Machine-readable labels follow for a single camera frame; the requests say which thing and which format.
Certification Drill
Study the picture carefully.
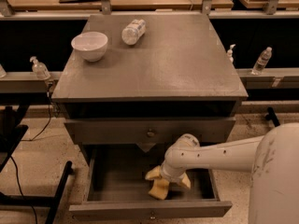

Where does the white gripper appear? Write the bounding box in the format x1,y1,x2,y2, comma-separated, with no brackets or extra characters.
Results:
145,161,191,189

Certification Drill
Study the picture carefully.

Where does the yellow sponge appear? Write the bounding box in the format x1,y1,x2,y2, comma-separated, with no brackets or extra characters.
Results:
149,178,169,200

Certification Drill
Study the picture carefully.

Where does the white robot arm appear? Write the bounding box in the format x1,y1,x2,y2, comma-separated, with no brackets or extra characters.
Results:
146,122,299,224

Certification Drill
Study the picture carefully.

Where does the closed grey top drawer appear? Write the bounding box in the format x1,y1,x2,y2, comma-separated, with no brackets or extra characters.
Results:
64,118,235,145

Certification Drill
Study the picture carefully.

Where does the open grey middle drawer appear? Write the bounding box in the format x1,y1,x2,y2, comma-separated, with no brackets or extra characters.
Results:
69,144,232,221

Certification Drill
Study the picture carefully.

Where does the black table leg left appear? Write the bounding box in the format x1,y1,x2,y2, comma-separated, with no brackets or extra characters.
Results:
0,161,74,224

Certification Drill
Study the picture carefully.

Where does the black table leg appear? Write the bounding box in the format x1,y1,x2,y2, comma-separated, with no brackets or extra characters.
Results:
0,161,74,224
265,107,280,127

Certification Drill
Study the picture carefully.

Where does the black table leg right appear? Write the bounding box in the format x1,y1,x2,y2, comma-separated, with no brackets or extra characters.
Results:
265,107,280,127

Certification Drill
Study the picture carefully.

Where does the small white pump bottle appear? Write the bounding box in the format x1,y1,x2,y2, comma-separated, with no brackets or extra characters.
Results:
226,44,235,63

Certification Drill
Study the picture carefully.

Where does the clear plastic bottle lying down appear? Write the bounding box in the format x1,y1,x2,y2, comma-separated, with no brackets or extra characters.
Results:
121,20,146,45

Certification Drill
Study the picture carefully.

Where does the white ceramic bowl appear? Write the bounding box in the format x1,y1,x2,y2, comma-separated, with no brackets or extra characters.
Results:
71,32,108,62

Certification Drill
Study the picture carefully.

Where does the clear pump sanitizer bottle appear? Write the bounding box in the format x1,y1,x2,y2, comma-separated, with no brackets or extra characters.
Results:
30,56,50,80

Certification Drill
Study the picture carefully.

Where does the black power cable on floor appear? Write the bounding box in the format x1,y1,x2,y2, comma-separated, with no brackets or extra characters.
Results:
8,91,53,224

